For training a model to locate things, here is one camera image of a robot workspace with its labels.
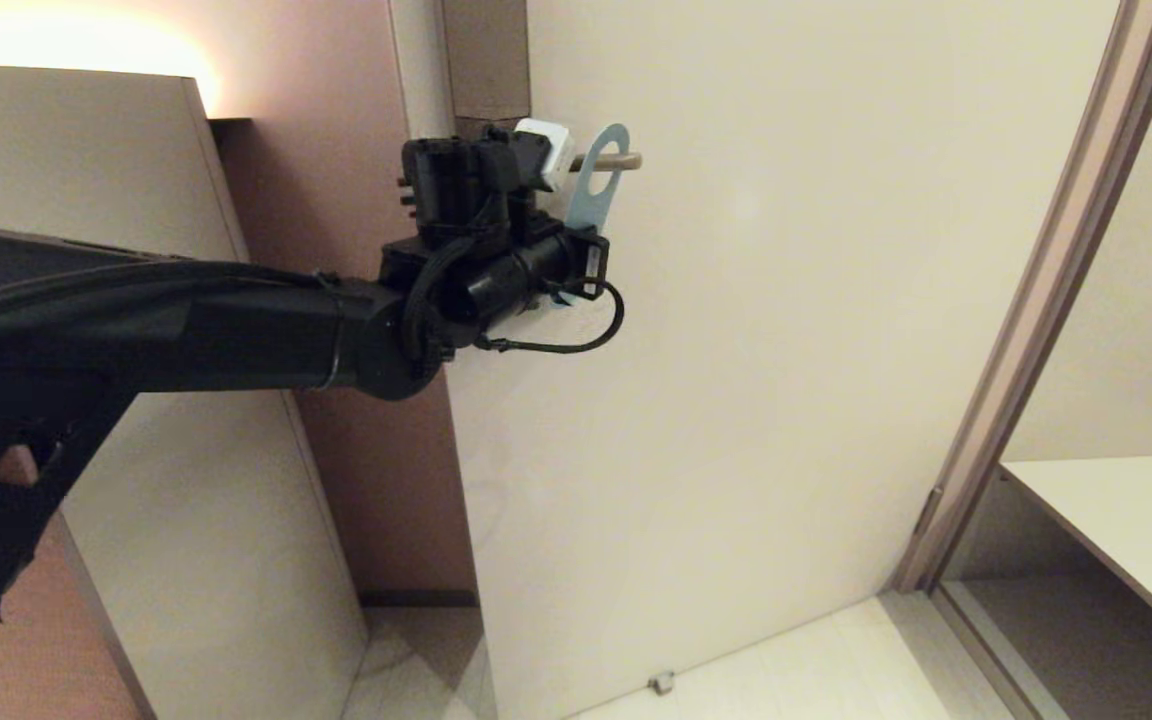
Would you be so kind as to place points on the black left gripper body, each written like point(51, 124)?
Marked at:
point(536, 275)

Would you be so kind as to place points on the blue do-not-disturb door hanger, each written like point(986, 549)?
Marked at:
point(586, 215)

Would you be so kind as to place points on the brown metal lock plate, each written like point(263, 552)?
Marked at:
point(486, 60)

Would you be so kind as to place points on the cream door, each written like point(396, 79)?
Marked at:
point(736, 450)

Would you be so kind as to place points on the small metal door stop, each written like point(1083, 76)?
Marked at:
point(661, 683)

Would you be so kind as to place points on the dark baseboard strip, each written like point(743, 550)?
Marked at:
point(416, 600)

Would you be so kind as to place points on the beige partition panel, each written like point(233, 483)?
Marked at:
point(86, 150)

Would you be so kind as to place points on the white shelf board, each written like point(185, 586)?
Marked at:
point(1136, 530)

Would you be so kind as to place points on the black left camera bracket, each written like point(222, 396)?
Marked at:
point(526, 165)

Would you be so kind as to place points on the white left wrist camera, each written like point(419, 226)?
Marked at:
point(558, 150)

